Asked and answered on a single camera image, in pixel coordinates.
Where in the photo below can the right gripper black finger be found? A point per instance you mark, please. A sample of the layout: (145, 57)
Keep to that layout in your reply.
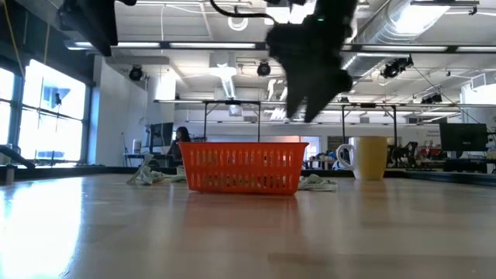
(325, 93)
(295, 97)

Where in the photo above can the grey-green cloth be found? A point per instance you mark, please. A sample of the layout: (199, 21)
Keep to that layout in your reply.
(317, 183)

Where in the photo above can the orange slotted plastic basket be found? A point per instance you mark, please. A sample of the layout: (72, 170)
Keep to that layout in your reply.
(243, 170)

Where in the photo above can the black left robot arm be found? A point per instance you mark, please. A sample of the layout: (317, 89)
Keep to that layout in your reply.
(93, 23)

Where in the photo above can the hanging black spotlight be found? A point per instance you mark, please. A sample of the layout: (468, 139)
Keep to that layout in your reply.
(135, 73)
(263, 69)

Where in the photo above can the person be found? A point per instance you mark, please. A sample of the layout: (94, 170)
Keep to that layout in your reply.
(180, 143)

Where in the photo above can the black computer monitor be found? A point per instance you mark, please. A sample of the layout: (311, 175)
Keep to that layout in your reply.
(463, 137)
(162, 133)

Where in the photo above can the black beam with light strips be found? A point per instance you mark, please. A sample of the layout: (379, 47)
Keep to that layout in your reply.
(164, 45)

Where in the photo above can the large bright window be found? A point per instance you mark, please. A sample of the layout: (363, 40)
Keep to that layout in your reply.
(50, 116)

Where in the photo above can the black hanging camera cluster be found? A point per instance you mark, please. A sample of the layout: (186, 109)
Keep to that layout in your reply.
(395, 67)

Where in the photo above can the silver ventilation duct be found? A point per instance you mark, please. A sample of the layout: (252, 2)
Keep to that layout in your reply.
(387, 31)

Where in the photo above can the black workstation frame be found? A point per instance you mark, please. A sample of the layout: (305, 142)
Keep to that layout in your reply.
(394, 131)
(205, 120)

